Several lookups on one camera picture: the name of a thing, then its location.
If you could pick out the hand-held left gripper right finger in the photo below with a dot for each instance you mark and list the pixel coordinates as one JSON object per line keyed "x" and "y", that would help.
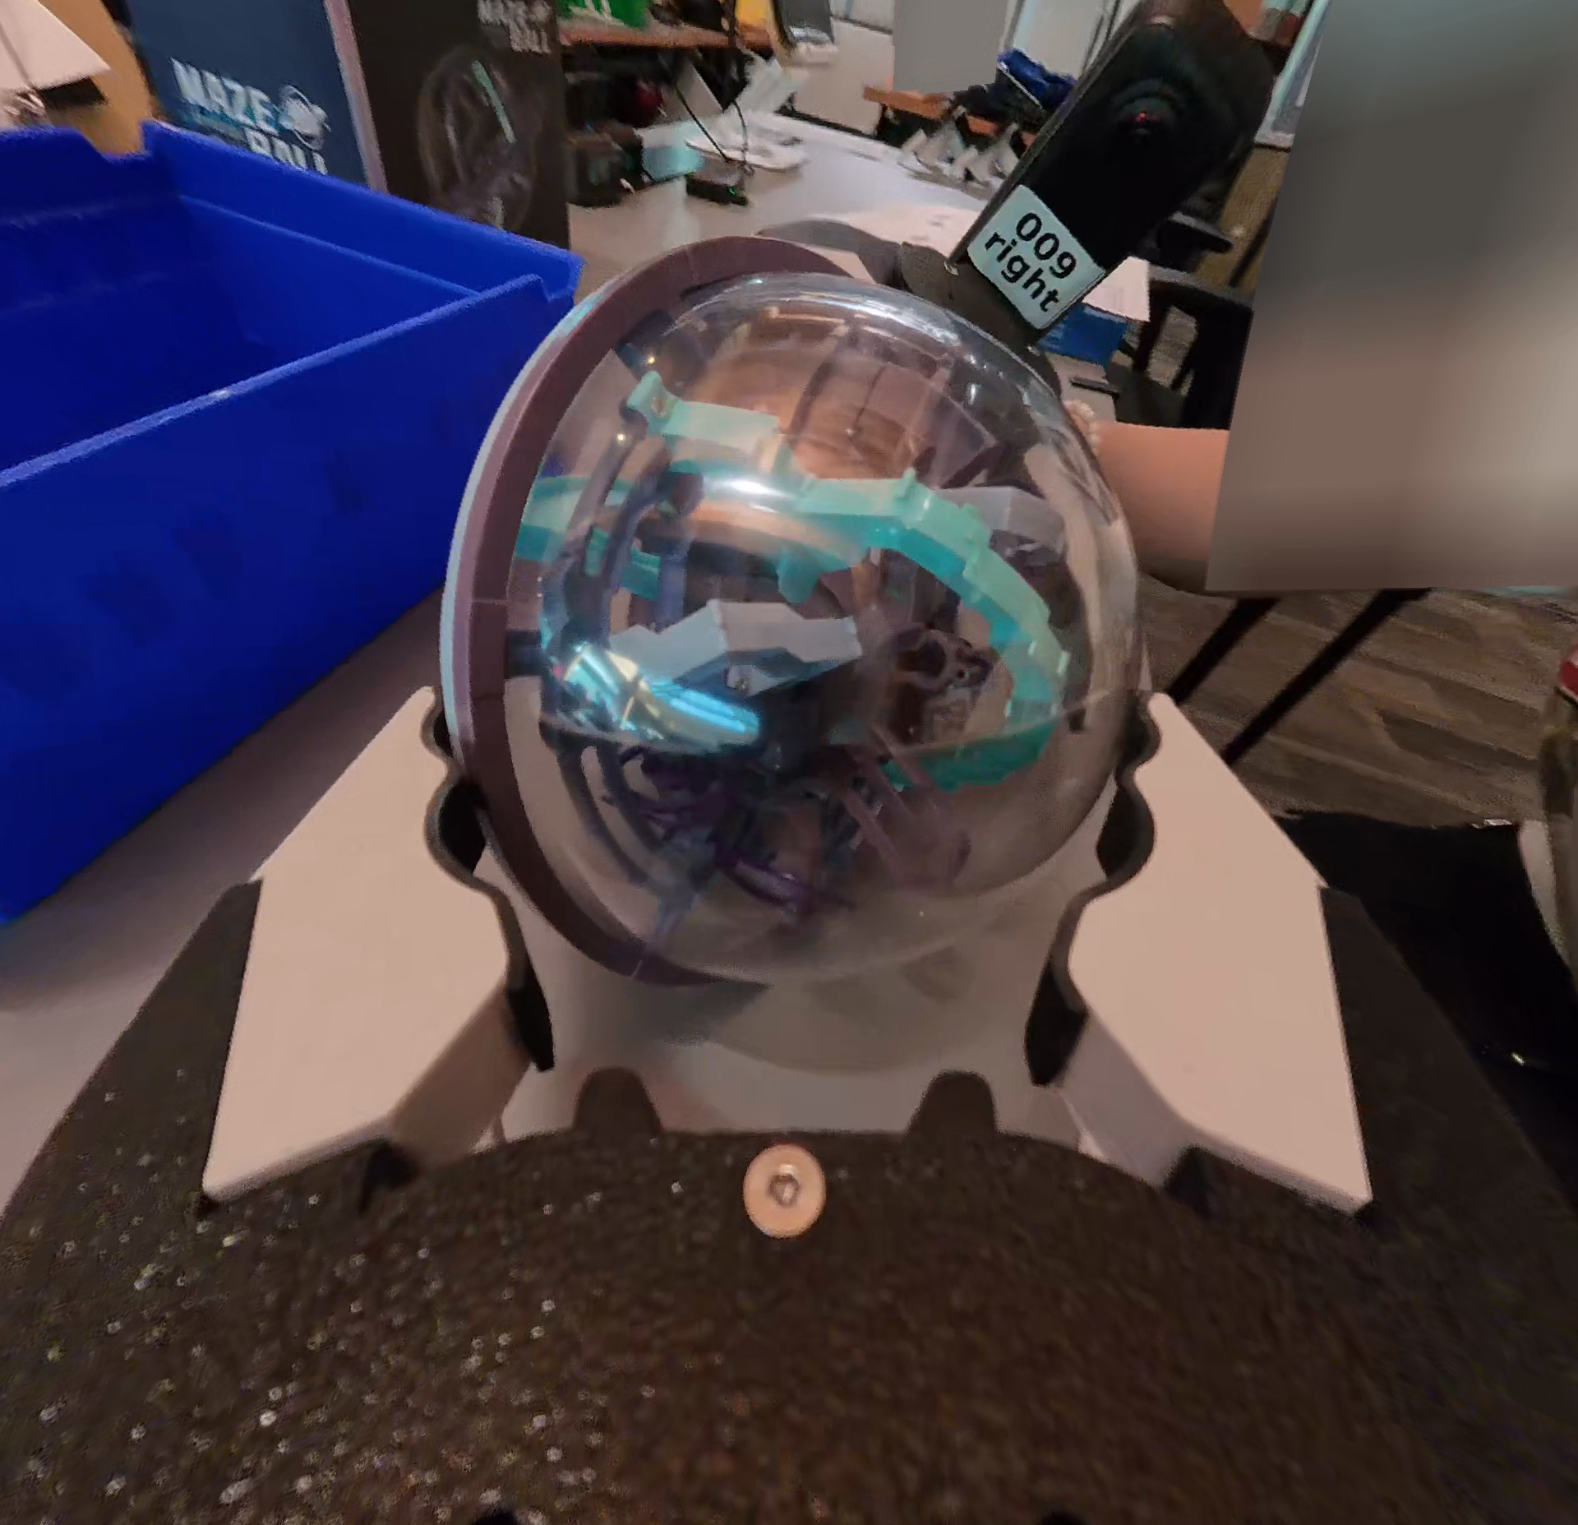
{"x": 1219, "y": 1009}

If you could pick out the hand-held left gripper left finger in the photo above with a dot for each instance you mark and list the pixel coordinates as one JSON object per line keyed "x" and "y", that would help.
{"x": 357, "y": 996}

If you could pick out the clear plastic maze ball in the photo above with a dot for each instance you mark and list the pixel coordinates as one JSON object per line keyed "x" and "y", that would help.
{"x": 789, "y": 614}

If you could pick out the person's right forearm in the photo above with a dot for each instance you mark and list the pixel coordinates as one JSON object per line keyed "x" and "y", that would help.
{"x": 1167, "y": 500}

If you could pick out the blue plastic bin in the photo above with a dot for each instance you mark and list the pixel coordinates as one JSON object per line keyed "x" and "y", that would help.
{"x": 184, "y": 500}

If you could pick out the dark printed toy box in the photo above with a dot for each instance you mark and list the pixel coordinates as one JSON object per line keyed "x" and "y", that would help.
{"x": 370, "y": 69}

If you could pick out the brown cardboard box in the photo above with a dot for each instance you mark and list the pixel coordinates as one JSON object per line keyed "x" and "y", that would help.
{"x": 123, "y": 119}

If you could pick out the white paper sheet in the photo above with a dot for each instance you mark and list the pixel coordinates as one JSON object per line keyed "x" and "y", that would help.
{"x": 45, "y": 35}

